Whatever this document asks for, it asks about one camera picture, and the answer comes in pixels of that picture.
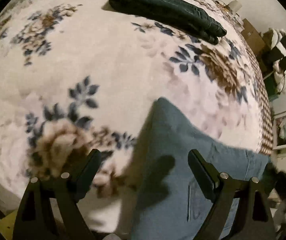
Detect white cylindrical lamp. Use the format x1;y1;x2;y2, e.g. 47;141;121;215
227;0;242;14

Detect light blue denim jeans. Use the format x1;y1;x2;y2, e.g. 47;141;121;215
131;98;270;239

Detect tall brown cardboard box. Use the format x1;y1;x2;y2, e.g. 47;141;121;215
241;19;266;56

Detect brown checkered bed sheet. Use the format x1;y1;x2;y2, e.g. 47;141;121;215
215;0;275;156

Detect floral white bed blanket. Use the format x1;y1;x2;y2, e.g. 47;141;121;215
0;0;262;233

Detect clothes pile on chair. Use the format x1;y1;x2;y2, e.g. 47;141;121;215
259;28;286;97

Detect folded dark denim jeans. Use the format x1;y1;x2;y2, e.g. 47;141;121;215
109;0;227;45

